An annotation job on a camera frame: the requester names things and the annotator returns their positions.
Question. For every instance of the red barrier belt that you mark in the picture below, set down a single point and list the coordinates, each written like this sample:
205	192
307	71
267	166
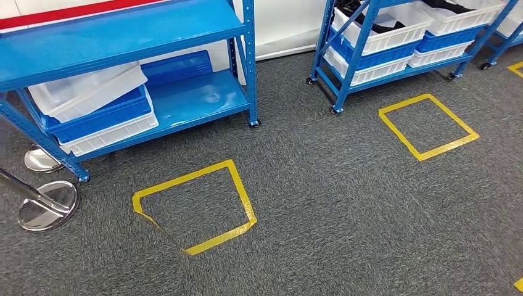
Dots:
61	14

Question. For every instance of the yellow floor tape outline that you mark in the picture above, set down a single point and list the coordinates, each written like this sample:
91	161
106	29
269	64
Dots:
396	122
519	284
517	68

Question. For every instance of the white car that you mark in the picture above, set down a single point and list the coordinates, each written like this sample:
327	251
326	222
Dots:
286	28

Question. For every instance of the large blue metal shelf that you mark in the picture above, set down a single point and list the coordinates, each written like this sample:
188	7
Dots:
122	36

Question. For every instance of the black parts in bin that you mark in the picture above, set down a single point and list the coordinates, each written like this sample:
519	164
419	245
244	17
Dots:
443	6
382	27

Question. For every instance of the small blue metal rack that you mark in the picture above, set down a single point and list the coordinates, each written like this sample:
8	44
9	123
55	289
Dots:
504	45
355	57

